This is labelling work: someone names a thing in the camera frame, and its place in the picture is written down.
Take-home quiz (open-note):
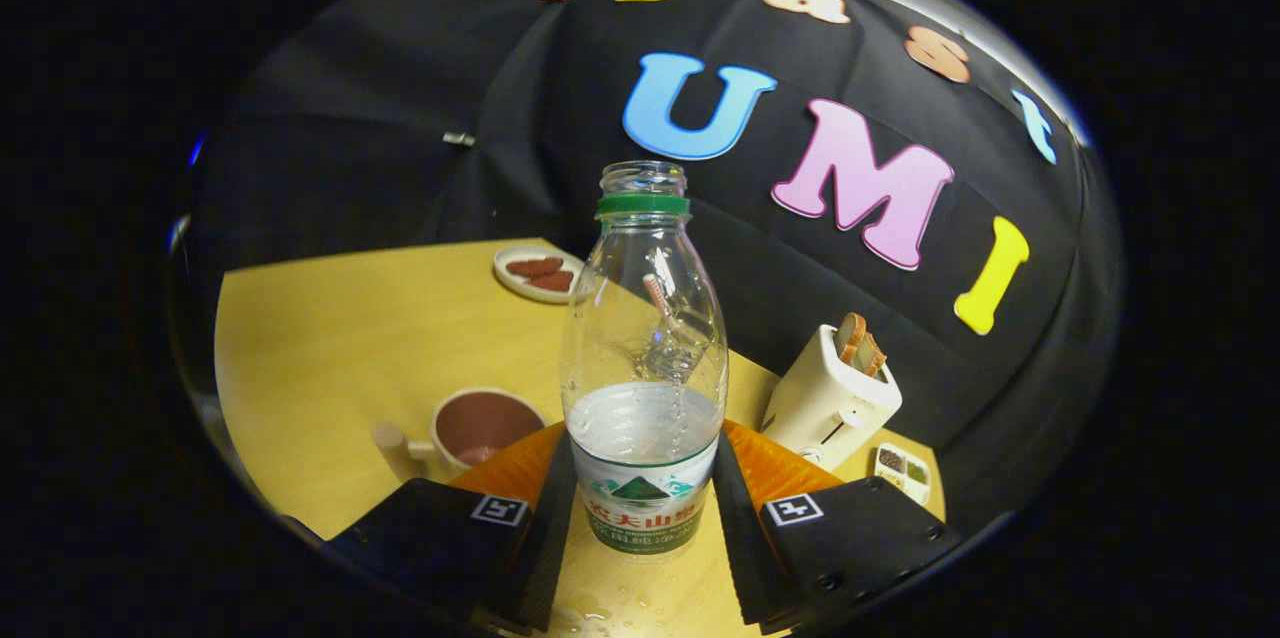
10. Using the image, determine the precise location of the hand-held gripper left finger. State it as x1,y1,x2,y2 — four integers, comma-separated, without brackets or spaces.
285,421,579,634

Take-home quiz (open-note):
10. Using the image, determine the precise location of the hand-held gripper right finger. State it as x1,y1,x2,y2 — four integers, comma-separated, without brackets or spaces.
712,421,963,634

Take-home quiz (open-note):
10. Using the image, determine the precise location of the clear plastic bottle green label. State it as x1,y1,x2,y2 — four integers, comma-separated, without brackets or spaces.
561,161,729,556

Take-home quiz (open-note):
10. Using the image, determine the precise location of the beige cup wooden handle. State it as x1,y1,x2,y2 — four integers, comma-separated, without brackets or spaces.
372,388,548,481

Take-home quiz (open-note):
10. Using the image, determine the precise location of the white toaster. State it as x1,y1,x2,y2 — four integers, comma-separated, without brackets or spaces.
760,323,903,472

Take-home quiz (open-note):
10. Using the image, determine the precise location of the white compartment spice tray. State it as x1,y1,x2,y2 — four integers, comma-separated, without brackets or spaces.
872,443,932,506

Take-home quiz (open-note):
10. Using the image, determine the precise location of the clear drinking glass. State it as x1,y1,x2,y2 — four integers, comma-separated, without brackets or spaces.
640,310,717,385

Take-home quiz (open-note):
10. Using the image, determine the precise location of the toast slice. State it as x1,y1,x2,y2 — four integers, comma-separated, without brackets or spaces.
837,312,869,366
853,331,888,379

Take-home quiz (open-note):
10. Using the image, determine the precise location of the small white plate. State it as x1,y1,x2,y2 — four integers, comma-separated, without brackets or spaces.
493,244,586,305

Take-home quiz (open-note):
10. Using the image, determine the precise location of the wooden table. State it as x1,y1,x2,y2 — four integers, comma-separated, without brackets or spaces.
215,238,946,638

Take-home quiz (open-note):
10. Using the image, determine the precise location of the black backdrop cloth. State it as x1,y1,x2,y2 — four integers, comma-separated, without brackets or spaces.
185,0,1121,519

